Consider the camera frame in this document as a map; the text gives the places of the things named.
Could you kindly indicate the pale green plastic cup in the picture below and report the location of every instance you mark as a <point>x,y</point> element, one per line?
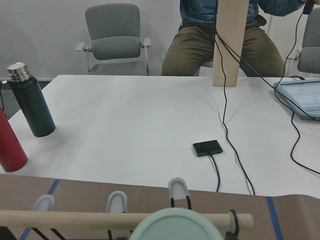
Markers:
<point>176,224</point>

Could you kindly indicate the small black device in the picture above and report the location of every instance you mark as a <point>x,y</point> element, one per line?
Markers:
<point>207,148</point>

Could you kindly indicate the seated person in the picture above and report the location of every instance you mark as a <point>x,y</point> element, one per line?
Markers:
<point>194,42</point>

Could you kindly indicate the grey office chair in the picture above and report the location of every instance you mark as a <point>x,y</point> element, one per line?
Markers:
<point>114,31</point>

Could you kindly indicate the dark green steel bottle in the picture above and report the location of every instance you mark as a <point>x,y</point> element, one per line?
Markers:
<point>30,98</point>

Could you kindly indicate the blue teach pendant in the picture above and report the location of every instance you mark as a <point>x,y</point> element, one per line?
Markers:
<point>302,96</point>

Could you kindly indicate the red water bottle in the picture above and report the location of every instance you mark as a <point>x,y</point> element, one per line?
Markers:
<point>12,155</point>

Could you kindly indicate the black wire cup rack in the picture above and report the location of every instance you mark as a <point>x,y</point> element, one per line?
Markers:
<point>117,203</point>

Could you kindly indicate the wooden rack handle dowel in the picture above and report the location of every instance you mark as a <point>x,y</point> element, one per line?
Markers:
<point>98,221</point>

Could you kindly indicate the wooden post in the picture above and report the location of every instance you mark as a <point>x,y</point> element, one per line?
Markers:
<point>231,20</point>

